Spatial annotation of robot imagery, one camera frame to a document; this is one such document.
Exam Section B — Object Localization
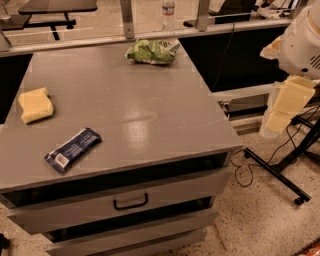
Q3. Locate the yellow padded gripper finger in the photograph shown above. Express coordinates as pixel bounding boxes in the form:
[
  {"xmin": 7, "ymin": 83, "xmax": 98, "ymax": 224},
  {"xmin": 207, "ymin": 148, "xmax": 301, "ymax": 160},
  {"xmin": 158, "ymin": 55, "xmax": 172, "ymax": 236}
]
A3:
[
  {"xmin": 260, "ymin": 36, "xmax": 281, "ymax": 60},
  {"xmin": 259, "ymin": 76, "xmax": 315, "ymax": 138}
]

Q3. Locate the grey drawer cabinet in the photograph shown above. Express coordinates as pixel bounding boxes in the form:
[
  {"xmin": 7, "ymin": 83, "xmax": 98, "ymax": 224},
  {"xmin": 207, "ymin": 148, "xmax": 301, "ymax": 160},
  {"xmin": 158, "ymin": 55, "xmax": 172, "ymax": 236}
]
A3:
[{"xmin": 0, "ymin": 45, "xmax": 241, "ymax": 256}]

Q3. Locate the grey metal railing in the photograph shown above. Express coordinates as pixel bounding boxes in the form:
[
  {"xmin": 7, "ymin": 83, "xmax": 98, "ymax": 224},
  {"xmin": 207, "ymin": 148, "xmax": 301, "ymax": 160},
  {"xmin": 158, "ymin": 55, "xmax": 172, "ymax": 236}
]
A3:
[{"xmin": 0, "ymin": 0, "xmax": 290, "ymax": 57}]

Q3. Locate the clear plastic water bottle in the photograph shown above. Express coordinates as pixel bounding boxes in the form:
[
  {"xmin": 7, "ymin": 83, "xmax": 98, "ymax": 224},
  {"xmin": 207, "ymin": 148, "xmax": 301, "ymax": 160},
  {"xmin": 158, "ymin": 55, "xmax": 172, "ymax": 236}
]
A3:
[{"xmin": 161, "ymin": 0, "xmax": 175, "ymax": 32}]

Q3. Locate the dark background table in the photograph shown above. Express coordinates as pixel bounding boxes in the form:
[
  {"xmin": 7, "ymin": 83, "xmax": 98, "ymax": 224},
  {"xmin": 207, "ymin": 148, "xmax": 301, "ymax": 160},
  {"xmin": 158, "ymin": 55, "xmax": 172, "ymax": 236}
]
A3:
[{"xmin": 0, "ymin": 0, "xmax": 98, "ymax": 41}]

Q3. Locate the black cable on floor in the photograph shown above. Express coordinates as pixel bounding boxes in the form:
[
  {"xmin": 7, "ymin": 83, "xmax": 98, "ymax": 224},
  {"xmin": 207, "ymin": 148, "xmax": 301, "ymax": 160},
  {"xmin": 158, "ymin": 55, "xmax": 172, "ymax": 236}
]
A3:
[{"xmin": 230, "ymin": 106, "xmax": 320, "ymax": 188}]

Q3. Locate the black metal stand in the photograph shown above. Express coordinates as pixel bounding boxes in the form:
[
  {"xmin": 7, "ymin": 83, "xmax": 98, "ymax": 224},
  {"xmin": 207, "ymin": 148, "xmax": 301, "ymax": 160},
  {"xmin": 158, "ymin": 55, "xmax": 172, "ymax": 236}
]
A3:
[{"xmin": 244, "ymin": 116, "xmax": 320, "ymax": 206}]

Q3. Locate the green jalapeno chip bag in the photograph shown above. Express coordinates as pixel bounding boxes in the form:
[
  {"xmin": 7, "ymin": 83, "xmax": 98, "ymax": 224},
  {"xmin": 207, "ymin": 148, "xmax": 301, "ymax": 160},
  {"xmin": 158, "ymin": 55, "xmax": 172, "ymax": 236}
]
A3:
[{"xmin": 125, "ymin": 39, "xmax": 180, "ymax": 65}]

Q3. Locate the yellow sponge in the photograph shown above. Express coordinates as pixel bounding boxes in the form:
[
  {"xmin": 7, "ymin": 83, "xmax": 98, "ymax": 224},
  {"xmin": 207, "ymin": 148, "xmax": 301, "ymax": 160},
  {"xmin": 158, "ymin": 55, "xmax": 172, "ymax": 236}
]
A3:
[{"xmin": 18, "ymin": 87, "xmax": 54, "ymax": 124}]

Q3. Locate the black drawer handle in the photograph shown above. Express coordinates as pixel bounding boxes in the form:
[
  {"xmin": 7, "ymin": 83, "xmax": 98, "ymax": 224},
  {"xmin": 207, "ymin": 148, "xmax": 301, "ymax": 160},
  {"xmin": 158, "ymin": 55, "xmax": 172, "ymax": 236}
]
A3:
[{"xmin": 113, "ymin": 193, "xmax": 149, "ymax": 211}]

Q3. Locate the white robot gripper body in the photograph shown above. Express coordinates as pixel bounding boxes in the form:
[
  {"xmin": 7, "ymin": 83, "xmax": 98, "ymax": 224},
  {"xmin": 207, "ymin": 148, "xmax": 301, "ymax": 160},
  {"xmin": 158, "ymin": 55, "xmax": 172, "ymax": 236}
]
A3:
[{"xmin": 278, "ymin": 0, "xmax": 320, "ymax": 80}]

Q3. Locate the blue rxbar blueberry bar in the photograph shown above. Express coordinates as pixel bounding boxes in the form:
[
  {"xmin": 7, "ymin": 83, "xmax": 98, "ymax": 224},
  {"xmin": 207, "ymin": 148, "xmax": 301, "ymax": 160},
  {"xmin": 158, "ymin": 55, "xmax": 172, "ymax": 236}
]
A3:
[{"xmin": 44, "ymin": 128, "xmax": 102, "ymax": 173}]

